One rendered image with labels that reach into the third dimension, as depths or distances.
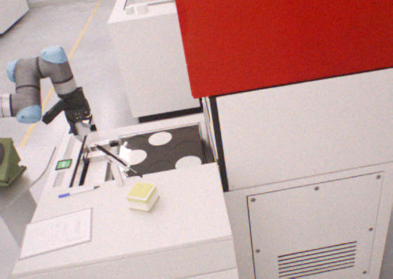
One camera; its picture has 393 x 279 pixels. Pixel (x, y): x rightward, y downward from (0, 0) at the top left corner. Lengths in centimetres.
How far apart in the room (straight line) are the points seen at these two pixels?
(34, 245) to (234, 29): 87
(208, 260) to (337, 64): 73
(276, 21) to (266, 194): 66
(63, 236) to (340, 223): 109
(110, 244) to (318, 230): 91
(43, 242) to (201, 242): 47
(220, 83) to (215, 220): 42
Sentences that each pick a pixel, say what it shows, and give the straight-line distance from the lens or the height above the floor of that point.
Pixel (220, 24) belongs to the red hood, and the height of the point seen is 145.
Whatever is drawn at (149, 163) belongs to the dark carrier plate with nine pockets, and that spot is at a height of 90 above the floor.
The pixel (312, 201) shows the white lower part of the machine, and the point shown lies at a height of 69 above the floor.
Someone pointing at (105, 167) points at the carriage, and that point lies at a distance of 164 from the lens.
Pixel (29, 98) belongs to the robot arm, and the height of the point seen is 130.
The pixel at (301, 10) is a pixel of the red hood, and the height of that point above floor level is 145.
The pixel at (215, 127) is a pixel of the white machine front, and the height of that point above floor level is 111.
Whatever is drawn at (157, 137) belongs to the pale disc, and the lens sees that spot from 169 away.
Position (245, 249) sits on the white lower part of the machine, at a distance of 171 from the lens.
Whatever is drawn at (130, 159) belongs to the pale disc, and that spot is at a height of 90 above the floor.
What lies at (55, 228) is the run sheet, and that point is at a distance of 131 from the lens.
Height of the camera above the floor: 179
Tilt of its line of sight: 33 degrees down
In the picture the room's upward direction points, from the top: 8 degrees counter-clockwise
